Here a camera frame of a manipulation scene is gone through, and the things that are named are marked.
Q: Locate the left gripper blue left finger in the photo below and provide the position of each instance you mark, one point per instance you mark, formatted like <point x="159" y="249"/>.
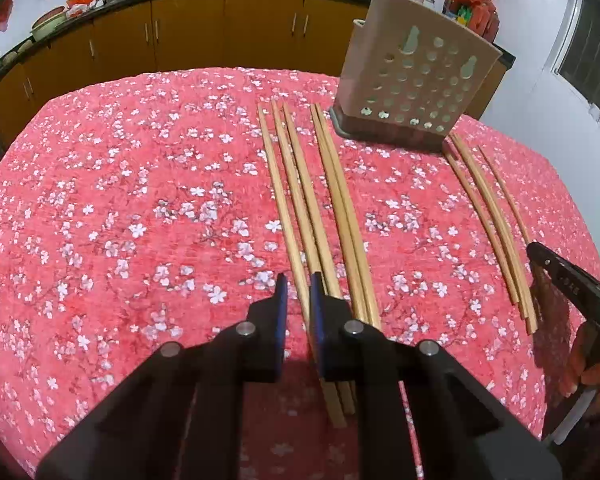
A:
<point x="178" y="415"/>

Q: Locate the red oil bottles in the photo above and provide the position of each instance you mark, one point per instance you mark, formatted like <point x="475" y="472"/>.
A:
<point x="484" y="20"/>

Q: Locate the red floral tablecloth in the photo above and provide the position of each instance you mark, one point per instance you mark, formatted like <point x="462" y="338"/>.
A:
<point x="141" y="211"/>

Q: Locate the beige perforated utensil holder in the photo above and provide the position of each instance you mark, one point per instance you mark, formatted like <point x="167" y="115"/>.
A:
<point x="409" y="74"/>

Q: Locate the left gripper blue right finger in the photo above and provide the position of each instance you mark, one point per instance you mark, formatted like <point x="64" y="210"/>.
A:
<point x="421" y="414"/>

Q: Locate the wooden chopstick group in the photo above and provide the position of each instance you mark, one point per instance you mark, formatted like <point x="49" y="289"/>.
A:
<point x="490" y="233"/>
<point x="500" y="224"/>
<point x="490" y="214"/>

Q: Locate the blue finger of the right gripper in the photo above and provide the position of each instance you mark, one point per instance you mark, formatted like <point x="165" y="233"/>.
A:
<point x="577" y="285"/>

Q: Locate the right window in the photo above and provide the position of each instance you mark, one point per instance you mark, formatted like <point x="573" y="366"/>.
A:
<point x="580" y="62"/>

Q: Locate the red plastic bag on wall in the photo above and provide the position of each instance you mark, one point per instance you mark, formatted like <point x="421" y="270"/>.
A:
<point x="5" y="11"/>

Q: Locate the green basin with red lid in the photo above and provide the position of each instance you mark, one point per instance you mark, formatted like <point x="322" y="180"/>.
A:
<point x="48" y="23"/>

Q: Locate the red bag on counter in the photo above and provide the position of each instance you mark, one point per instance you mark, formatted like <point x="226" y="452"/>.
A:
<point x="78" y="7"/>

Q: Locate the person right hand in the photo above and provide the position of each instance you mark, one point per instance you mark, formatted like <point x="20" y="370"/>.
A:
<point x="576" y="374"/>

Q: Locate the wooden lower cabinets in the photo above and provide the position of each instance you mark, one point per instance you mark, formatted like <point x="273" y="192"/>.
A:
<point x="407" y="72"/>

